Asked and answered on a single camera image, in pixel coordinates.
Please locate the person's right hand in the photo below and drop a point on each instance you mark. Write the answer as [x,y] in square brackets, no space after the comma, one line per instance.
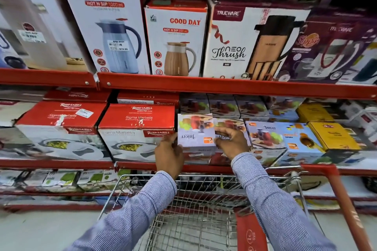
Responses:
[235,145]

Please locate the person's left hand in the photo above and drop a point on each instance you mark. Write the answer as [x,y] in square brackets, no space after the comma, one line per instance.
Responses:
[168,156]

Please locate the person's left thumb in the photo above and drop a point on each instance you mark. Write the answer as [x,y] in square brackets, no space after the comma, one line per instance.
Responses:
[172,137]

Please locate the person's right thumb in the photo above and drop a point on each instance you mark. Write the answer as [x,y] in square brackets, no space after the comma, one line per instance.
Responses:
[220,141]

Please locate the white juicer box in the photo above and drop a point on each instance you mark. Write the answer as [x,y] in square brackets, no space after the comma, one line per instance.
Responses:
[196,130]

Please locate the person's right forearm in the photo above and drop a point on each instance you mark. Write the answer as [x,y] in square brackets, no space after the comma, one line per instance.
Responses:
[274,206]

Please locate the person's left forearm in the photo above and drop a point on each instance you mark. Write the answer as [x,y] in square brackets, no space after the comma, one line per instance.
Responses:
[132,215]

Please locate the red white casserole box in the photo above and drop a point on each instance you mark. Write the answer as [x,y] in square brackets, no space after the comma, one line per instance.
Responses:
[59,130]
[147,99]
[135,130]
[76,95]

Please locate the stack of juicer boxes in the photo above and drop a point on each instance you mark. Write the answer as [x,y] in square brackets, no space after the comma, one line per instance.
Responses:
[265,136]

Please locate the red metal shelf rack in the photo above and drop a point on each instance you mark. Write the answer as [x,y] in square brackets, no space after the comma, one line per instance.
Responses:
[206,84]

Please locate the blue box orange print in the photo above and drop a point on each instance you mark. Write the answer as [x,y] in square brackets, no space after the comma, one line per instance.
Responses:
[300,142]

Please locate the small beige flask box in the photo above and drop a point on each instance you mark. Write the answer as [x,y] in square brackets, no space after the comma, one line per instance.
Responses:
[176,42]

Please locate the red plastic cart seat flap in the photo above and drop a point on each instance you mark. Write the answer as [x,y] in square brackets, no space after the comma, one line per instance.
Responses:
[250,233]

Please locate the yellow box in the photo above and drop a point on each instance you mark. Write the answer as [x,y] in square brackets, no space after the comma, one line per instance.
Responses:
[313,112]
[332,136]

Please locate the copper jug box maroon label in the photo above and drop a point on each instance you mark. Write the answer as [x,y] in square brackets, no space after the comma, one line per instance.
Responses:
[244,45]

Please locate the row of green print boxes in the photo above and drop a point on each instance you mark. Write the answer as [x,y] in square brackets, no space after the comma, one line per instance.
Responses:
[64,178]

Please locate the large blue flask box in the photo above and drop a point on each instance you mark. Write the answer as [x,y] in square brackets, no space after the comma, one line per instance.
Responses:
[109,21]

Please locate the purple jug set box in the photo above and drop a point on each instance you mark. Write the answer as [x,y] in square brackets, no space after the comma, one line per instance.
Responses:
[332,50]

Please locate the grey white box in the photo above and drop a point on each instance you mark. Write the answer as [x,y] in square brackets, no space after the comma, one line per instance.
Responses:
[11,139]

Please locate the blue kettle box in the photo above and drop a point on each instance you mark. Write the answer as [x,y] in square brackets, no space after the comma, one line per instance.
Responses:
[10,56]

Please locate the white thermos box red label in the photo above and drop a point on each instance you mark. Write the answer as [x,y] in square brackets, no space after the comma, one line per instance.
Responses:
[32,21]

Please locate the red shelf upright post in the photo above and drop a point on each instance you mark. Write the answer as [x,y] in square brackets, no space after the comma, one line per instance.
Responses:
[344,200]

